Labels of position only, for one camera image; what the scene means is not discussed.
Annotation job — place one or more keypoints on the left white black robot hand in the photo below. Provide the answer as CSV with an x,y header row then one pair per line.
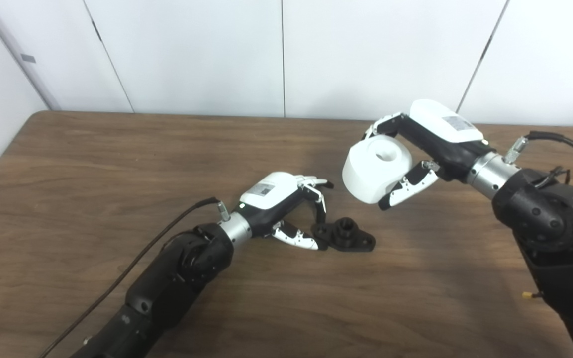
x,y
271,196

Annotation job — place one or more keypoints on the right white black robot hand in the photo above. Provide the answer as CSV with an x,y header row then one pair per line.
x,y
445,134

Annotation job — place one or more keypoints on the round white plastic piece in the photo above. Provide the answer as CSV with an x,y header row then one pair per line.
x,y
366,179

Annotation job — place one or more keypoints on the black flanged holder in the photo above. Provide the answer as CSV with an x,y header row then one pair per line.
x,y
353,241

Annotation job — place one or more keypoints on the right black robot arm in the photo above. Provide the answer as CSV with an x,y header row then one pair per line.
x,y
555,233

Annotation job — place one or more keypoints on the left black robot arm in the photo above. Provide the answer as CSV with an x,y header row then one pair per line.
x,y
177,278

